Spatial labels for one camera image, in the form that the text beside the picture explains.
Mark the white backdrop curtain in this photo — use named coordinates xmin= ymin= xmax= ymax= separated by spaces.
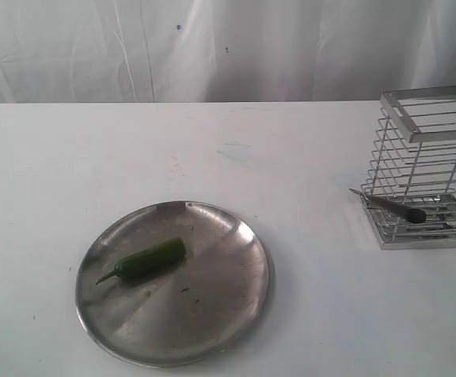
xmin=0 ymin=1 xmax=456 ymax=103

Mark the green chili pepper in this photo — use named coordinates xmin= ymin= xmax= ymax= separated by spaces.
xmin=96 ymin=237 xmax=186 ymax=285

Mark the round steel plate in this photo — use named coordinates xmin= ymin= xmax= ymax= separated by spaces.
xmin=75 ymin=201 xmax=271 ymax=368

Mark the black handled knife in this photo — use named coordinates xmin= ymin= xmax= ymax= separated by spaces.
xmin=350 ymin=188 xmax=427 ymax=225

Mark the steel wire utensil rack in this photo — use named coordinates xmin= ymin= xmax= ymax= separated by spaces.
xmin=359 ymin=86 xmax=456 ymax=249

